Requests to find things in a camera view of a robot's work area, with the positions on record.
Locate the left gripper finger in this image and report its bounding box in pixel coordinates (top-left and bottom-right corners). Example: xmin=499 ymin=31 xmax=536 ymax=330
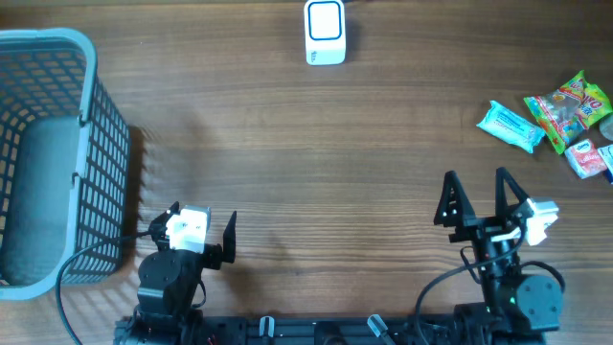
xmin=222 ymin=211 xmax=238 ymax=264
xmin=148 ymin=201 xmax=179 ymax=230

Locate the green lid spice jar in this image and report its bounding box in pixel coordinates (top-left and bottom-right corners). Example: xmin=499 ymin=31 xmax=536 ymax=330
xmin=599 ymin=114 xmax=613 ymax=141

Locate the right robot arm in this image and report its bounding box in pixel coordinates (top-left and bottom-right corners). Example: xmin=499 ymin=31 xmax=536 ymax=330
xmin=433 ymin=167 xmax=565 ymax=344

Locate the right black cable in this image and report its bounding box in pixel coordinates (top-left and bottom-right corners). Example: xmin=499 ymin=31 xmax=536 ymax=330
xmin=414 ymin=224 xmax=566 ymax=345

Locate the left black cable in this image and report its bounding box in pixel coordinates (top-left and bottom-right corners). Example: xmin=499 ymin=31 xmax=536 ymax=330
xmin=55 ymin=231 xmax=154 ymax=345

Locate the white paper box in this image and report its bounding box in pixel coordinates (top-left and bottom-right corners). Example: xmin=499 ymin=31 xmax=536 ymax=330
xmin=598 ymin=145 xmax=613 ymax=184

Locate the Haribo candy bag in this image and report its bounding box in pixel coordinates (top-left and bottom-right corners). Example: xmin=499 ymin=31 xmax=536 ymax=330
xmin=523 ymin=70 xmax=612 ymax=154

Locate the Kleenex tissue pack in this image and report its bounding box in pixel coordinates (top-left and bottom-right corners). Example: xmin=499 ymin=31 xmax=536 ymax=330
xmin=564 ymin=139 xmax=607 ymax=179

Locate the teal wet wipes pack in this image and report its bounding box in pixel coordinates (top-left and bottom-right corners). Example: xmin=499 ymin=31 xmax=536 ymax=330
xmin=476 ymin=101 xmax=545 ymax=153

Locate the black cable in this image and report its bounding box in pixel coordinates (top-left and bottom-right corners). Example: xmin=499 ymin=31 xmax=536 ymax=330
xmin=55 ymin=231 xmax=154 ymax=345
xmin=414 ymin=224 xmax=566 ymax=345

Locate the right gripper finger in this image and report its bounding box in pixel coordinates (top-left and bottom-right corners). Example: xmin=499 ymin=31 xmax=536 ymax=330
xmin=433 ymin=171 xmax=478 ymax=228
xmin=494 ymin=166 xmax=531 ymax=221

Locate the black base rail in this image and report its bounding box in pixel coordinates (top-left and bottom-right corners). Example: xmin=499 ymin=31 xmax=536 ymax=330
xmin=113 ymin=314 xmax=545 ymax=345

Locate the grey plastic basket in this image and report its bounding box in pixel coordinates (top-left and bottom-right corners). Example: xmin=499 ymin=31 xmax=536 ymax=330
xmin=1 ymin=28 xmax=131 ymax=301

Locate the white barcode scanner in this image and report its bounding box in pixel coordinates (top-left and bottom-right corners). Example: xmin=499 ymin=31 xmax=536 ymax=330
xmin=304 ymin=0 xmax=347 ymax=66

